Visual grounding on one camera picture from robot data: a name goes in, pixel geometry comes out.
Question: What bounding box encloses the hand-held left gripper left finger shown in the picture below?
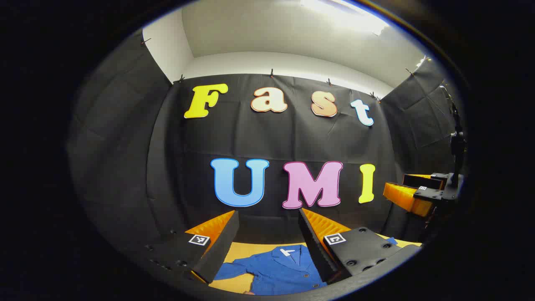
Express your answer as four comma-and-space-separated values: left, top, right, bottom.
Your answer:
140, 210, 239, 285

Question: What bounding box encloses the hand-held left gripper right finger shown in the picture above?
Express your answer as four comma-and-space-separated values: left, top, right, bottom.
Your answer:
298, 208, 421, 286

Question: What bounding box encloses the blue jacket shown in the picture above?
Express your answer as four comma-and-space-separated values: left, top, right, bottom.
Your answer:
213, 237, 398, 296

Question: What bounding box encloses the black backdrop cloth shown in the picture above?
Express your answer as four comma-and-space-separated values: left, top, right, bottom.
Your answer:
67, 29, 466, 251

